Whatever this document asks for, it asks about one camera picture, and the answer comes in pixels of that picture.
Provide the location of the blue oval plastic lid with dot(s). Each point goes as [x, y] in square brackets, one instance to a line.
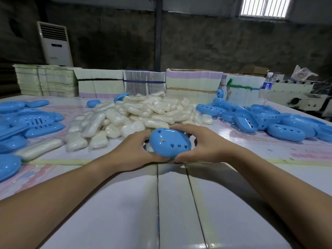
[93, 103]
[121, 97]
[168, 142]
[220, 93]

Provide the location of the row of stacked flat cartons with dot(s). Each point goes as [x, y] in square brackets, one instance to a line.
[101, 88]

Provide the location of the person's left hand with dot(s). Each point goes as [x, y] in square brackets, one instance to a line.
[127, 155]

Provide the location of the silver sheet bundle, blue band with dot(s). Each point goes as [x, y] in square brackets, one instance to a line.
[144, 82]

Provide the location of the barred window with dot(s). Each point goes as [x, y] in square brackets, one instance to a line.
[264, 7]

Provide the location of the brown cardboard box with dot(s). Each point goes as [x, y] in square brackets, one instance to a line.
[255, 71]

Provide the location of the clear water bottle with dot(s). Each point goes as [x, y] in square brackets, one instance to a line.
[266, 88]

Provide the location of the white plastic bag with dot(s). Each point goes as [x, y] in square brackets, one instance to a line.
[303, 73]

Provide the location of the pile of blue slotted lids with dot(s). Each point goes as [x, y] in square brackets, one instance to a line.
[26, 124]

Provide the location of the pile of blue plastic lids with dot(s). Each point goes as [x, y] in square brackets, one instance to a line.
[272, 121]

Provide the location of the dark metal pillar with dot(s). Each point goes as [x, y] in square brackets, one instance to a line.
[158, 33]

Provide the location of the person's left forearm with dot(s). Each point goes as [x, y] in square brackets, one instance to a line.
[46, 207]

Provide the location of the person's right forearm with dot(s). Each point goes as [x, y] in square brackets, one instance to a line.
[285, 197]

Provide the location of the stacks of brown cardboard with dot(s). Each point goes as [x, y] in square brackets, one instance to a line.
[7, 80]

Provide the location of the person's right hand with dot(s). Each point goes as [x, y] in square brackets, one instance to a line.
[212, 145]

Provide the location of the pile of white soaps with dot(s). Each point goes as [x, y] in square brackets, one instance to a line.
[129, 114]

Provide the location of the white sheet stack, green mark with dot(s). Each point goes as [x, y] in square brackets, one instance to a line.
[243, 93]

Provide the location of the stack of greenish paper sheets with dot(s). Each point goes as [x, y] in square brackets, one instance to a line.
[49, 81]

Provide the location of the white workshop machine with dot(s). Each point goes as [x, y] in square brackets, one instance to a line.
[295, 97]

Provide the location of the white standing air conditioner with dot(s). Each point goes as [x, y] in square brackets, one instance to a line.
[55, 45]

